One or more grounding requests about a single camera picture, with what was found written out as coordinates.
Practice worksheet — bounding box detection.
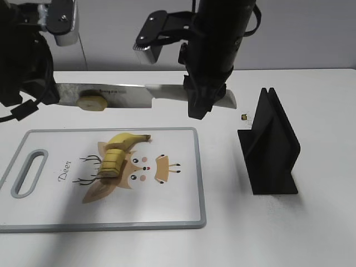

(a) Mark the banana slice stuck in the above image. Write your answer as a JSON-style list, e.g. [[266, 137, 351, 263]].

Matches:
[[76, 91, 108, 112]]

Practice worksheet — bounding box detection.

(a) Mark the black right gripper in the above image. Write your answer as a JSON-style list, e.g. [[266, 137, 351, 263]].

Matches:
[[183, 70, 226, 120]]

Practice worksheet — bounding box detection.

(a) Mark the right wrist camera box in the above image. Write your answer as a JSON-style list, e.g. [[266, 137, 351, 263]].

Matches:
[[133, 10, 195, 65]]

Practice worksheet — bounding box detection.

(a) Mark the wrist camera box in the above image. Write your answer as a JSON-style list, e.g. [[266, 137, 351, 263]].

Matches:
[[37, 0, 79, 47], [133, 10, 195, 65]]

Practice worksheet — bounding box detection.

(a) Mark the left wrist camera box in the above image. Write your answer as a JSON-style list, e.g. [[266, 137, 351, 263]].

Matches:
[[37, 0, 79, 47]]

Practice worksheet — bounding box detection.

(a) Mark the sliced banana pieces stack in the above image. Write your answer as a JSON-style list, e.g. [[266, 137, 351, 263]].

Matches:
[[97, 149, 126, 179]]

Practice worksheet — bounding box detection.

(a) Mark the black knife stand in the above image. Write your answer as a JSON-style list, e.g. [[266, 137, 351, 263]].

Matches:
[[238, 87, 300, 195]]

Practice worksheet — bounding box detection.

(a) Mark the black cable with ferrite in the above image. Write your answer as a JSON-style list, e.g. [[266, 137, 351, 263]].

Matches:
[[0, 30, 55, 123]]

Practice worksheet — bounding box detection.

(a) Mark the white-handled kitchen knife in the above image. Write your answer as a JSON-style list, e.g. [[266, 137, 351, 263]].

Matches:
[[54, 82, 238, 110]]

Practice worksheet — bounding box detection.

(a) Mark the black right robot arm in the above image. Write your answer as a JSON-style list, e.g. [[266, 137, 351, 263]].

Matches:
[[178, 1, 261, 120]]

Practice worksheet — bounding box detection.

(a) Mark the yellow banana stem half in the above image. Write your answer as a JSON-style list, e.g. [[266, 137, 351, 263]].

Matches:
[[105, 132, 151, 151]]

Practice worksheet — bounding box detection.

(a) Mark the white grey deer cutting board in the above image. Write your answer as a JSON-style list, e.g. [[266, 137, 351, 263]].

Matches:
[[1, 127, 206, 233]]

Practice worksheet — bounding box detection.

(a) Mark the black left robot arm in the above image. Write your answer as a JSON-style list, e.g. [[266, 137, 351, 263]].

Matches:
[[1, 1, 60, 107]]

